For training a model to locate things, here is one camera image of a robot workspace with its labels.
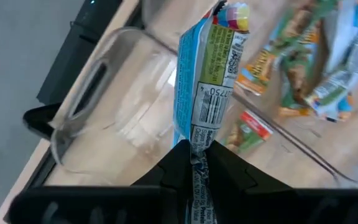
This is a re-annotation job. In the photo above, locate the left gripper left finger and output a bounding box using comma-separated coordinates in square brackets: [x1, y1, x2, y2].
[131, 139, 195, 224]

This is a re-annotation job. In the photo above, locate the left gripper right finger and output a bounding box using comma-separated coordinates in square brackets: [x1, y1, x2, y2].
[204, 140, 293, 224]

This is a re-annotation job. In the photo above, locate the red green granola bar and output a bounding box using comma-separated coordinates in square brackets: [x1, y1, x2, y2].
[224, 109, 275, 154]

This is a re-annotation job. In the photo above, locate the orange green granola bar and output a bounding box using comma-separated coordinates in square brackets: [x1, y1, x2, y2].
[277, 0, 338, 118]
[235, 46, 281, 96]

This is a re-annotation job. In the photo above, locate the clear plastic bin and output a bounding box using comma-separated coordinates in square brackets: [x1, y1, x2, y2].
[50, 0, 358, 187]
[228, 0, 358, 187]

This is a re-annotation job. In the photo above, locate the black box device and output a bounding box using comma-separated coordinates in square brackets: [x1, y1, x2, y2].
[37, 0, 124, 106]

